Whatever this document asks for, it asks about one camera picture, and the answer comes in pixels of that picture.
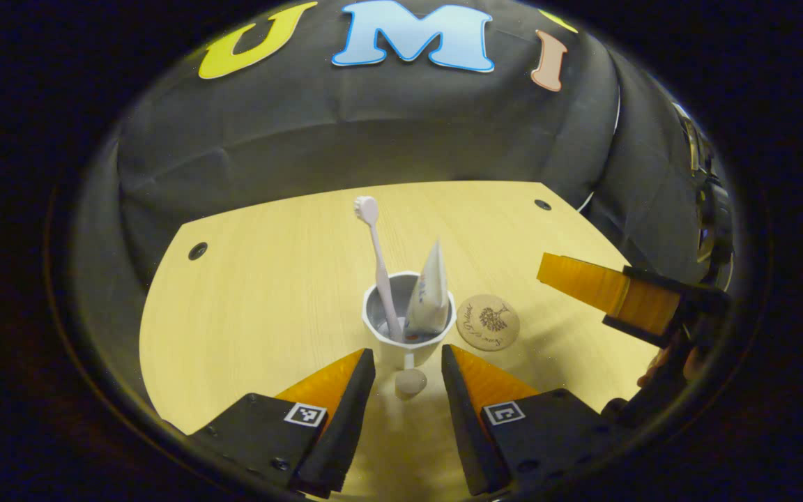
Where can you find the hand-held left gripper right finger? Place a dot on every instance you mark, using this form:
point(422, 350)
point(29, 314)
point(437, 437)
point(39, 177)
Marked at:
point(468, 432)

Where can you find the black backdrop cloth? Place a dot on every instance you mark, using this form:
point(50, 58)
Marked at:
point(304, 139)

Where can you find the white toothpaste tube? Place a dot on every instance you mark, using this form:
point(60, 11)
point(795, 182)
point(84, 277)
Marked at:
point(428, 300)

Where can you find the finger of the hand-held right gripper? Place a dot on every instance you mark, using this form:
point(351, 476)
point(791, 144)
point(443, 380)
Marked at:
point(652, 307)

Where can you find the white cup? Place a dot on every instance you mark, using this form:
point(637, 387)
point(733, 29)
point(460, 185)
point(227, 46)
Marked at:
point(387, 352)

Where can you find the round wooden coaster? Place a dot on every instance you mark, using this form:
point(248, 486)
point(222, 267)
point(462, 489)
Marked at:
point(488, 322)

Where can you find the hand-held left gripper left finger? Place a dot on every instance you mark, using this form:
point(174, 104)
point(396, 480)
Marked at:
point(346, 432)

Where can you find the white toothbrush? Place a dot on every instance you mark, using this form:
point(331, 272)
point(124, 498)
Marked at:
point(380, 272)

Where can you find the wooden desktop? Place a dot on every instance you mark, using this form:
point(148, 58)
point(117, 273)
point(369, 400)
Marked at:
point(269, 314)

